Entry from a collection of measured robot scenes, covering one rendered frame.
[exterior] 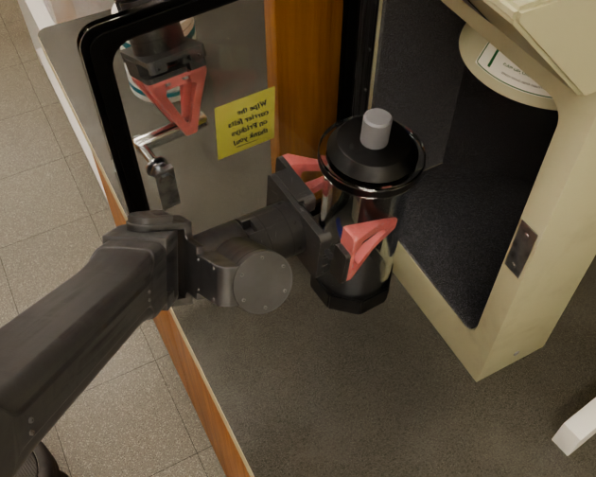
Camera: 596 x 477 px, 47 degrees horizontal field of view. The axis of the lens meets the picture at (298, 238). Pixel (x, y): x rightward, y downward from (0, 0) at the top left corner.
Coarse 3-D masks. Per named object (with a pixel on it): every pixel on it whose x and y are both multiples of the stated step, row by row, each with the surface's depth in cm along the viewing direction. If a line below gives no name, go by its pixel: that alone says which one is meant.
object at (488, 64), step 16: (464, 32) 68; (464, 48) 67; (480, 48) 64; (496, 48) 63; (480, 64) 64; (496, 64) 63; (512, 64) 62; (496, 80) 63; (512, 80) 62; (528, 80) 62; (512, 96) 63; (528, 96) 62; (544, 96) 62
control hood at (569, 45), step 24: (480, 0) 43; (504, 0) 40; (528, 0) 39; (552, 0) 40; (576, 0) 40; (504, 24) 44; (528, 24) 40; (552, 24) 41; (576, 24) 42; (528, 48) 46; (552, 48) 43; (576, 48) 44; (552, 72) 48; (576, 72) 46
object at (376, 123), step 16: (368, 112) 65; (384, 112) 65; (352, 128) 68; (368, 128) 64; (384, 128) 64; (400, 128) 68; (336, 144) 67; (352, 144) 67; (368, 144) 66; (384, 144) 66; (400, 144) 67; (336, 160) 66; (352, 160) 65; (368, 160) 65; (384, 160) 65; (400, 160) 65; (416, 160) 67; (352, 176) 65; (368, 176) 65; (384, 176) 65; (400, 176) 66
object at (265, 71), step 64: (256, 0) 66; (320, 0) 70; (128, 64) 62; (192, 64) 66; (256, 64) 71; (320, 64) 77; (192, 128) 72; (256, 128) 78; (320, 128) 84; (192, 192) 79; (256, 192) 86; (320, 192) 94
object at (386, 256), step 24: (336, 168) 66; (336, 192) 68; (408, 192) 69; (336, 216) 71; (360, 216) 69; (384, 216) 69; (336, 240) 74; (384, 240) 73; (384, 264) 77; (336, 288) 80; (360, 288) 79
